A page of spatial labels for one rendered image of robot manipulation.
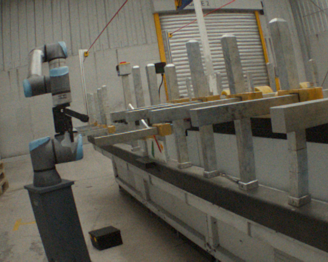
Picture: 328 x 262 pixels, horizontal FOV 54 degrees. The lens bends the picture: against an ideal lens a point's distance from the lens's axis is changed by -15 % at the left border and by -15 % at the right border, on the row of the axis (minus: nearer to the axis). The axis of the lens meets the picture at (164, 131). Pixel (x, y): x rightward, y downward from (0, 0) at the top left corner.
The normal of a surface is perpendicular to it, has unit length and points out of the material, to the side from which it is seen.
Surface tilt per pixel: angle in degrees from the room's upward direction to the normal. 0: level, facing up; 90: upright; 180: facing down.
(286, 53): 90
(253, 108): 90
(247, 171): 90
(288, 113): 90
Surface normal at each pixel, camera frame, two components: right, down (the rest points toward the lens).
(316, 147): -0.94, 0.17
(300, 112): 0.33, 0.04
